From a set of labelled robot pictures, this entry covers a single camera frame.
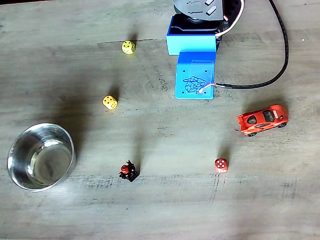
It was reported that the black red lego figure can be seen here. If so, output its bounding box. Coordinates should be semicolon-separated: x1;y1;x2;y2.
118;159;138;183

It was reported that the steel bowl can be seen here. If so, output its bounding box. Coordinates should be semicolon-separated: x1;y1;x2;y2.
6;122;77;193

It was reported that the yellow die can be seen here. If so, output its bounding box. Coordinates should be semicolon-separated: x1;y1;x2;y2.
101;94;118;110
121;40;137;56

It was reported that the red toy car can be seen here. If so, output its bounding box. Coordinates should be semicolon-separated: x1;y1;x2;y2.
236;104;289;138

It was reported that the red die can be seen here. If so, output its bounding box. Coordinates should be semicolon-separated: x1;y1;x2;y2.
214;158;228;174

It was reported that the white red servo wire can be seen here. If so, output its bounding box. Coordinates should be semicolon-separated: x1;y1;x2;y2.
215;0;246;38

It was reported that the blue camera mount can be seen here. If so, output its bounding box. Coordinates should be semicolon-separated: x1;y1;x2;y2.
165;15;218;101

